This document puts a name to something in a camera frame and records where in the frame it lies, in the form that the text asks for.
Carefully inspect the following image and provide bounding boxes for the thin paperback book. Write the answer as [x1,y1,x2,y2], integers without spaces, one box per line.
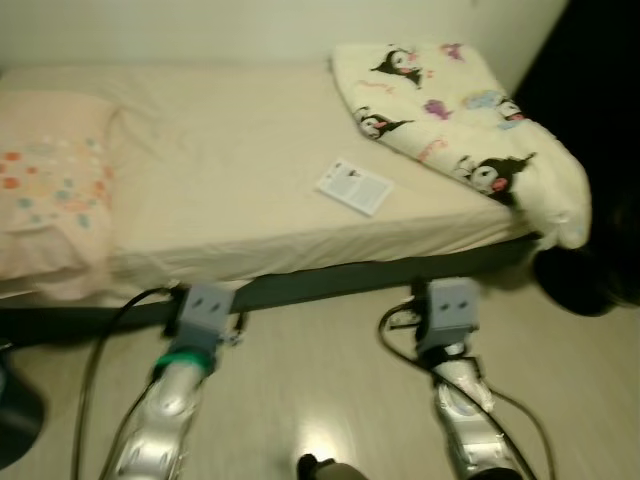
[316,158,394,217]

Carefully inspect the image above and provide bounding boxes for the black floor fan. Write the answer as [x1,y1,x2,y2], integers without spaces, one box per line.
[535,245,640,319]

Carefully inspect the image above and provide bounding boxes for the robot leg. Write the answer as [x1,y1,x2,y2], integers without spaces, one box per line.
[297,453,371,480]

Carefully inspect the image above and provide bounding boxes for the pink patterned pillow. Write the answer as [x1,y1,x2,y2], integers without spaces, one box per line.
[0,92,119,301]

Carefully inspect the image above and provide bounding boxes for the dark waste bin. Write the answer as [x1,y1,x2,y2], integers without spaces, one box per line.
[0,345,46,466]

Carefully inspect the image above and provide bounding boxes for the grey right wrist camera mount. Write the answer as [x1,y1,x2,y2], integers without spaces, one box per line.
[418,278,481,353]

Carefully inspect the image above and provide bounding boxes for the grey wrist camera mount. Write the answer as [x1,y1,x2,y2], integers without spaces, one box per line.
[178,282,236,351]
[418,278,481,353]

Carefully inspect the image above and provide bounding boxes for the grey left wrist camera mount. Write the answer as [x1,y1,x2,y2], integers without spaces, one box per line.
[178,282,236,351]

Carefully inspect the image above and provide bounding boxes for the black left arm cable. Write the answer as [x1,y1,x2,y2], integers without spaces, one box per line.
[75,285,186,480]

